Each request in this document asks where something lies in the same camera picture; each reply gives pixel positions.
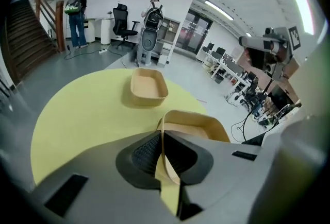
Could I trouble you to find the wooden staircase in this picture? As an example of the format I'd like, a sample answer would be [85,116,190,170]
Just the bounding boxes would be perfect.
[4,0,65,86]

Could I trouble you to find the black floor cable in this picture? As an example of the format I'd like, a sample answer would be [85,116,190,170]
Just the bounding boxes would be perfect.
[63,44,137,69]

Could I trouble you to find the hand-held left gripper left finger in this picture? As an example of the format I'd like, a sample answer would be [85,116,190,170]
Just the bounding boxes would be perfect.
[30,130,179,224]

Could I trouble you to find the white desks with monitors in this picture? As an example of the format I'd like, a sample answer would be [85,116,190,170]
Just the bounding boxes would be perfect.
[196,42,260,91]

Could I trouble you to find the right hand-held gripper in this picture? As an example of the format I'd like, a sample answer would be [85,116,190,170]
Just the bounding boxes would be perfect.
[238,26,303,82]

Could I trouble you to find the white open shelf unit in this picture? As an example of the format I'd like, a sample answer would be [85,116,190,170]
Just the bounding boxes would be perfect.
[151,16,182,68]

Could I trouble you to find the white counter desk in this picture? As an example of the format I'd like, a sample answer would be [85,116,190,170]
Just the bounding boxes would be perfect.
[84,17,115,44]

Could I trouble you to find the black office chair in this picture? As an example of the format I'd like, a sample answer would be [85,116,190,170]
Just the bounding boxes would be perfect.
[112,3,140,50]

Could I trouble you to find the black cable bundle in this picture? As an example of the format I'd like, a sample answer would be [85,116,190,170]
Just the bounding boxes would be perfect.
[230,104,282,144]

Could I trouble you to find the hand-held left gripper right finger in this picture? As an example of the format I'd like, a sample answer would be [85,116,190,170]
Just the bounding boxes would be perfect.
[163,130,264,221]

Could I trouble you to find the glass double door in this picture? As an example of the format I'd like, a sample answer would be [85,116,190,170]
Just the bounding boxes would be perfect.
[175,8,214,54]

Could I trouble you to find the green backpack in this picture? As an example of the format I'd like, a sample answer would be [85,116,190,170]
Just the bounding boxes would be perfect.
[64,0,83,15]

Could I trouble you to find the brown paper small container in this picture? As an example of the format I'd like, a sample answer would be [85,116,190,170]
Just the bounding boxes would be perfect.
[129,67,169,108]
[154,110,231,219]

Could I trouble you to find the black backpack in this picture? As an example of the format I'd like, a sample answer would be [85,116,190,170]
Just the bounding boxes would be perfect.
[144,4,164,31]

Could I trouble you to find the white cylindrical bin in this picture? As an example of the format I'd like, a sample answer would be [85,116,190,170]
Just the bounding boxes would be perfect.
[100,18,112,45]

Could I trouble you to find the grey pod-shaped machine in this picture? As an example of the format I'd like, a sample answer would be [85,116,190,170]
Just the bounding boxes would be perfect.
[136,27,159,67]

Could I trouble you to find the long ceiling light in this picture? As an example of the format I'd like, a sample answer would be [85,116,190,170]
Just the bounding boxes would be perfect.
[204,0,236,21]

